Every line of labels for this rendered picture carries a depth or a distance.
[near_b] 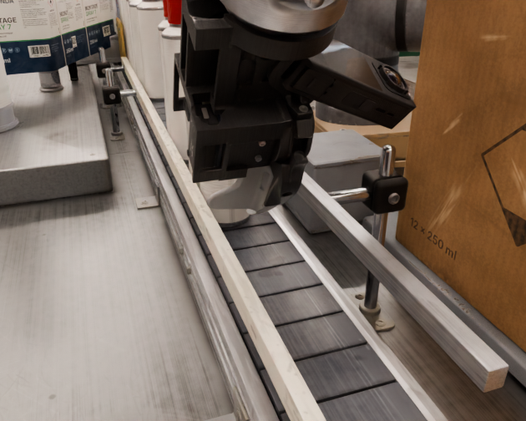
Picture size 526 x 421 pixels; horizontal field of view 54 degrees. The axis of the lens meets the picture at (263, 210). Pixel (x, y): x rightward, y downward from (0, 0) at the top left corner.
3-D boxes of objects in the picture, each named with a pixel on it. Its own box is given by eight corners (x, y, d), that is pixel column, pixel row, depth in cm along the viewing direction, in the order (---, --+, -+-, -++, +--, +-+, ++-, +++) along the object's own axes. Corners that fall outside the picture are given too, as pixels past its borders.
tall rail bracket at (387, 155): (305, 315, 48) (314, 147, 40) (375, 299, 50) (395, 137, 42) (320, 337, 45) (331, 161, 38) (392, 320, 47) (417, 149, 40)
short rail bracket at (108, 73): (108, 134, 94) (98, 67, 88) (124, 132, 95) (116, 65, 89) (109, 139, 91) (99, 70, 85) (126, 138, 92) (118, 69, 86)
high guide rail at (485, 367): (153, 39, 115) (152, 32, 114) (158, 38, 115) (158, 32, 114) (483, 393, 24) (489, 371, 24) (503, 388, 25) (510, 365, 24)
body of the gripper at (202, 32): (171, 112, 39) (174, -39, 29) (278, 102, 42) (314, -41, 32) (193, 193, 35) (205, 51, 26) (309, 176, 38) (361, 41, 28)
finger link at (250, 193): (198, 216, 45) (204, 147, 38) (261, 206, 47) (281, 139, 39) (205, 246, 44) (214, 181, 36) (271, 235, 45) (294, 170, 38)
